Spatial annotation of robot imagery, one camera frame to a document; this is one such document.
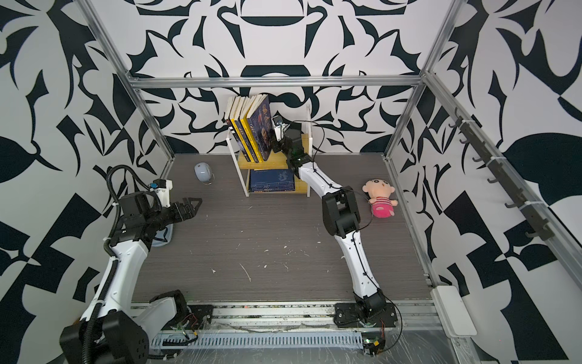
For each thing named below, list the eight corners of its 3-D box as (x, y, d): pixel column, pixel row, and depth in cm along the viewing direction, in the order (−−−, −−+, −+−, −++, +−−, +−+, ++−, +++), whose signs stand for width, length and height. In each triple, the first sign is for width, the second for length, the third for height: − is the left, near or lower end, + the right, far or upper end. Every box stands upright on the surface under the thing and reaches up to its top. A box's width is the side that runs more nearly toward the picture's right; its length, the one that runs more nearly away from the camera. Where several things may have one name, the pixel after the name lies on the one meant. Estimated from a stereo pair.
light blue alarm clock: (198, 188, 109) (192, 174, 102) (202, 176, 114) (196, 162, 106) (211, 188, 109) (205, 174, 102) (215, 176, 114) (209, 162, 106)
